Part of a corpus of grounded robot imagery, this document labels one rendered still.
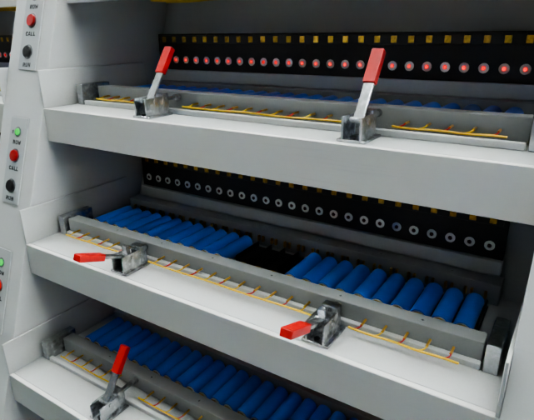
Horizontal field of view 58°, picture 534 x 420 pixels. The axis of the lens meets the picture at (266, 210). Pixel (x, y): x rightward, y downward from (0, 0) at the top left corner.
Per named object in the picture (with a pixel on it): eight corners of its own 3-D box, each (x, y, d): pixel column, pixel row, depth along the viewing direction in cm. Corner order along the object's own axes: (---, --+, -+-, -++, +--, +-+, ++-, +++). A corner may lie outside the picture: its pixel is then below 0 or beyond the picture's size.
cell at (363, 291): (386, 285, 55) (365, 311, 50) (371, 281, 56) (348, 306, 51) (387, 270, 54) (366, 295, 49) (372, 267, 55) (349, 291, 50)
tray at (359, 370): (490, 464, 38) (510, 363, 34) (31, 272, 69) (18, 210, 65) (521, 335, 54) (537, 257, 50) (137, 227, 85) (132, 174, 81)
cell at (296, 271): (323, 266, 59) (297, 288, 54) (310, 266, 60) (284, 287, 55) (320, 252, 59) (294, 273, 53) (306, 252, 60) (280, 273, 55)
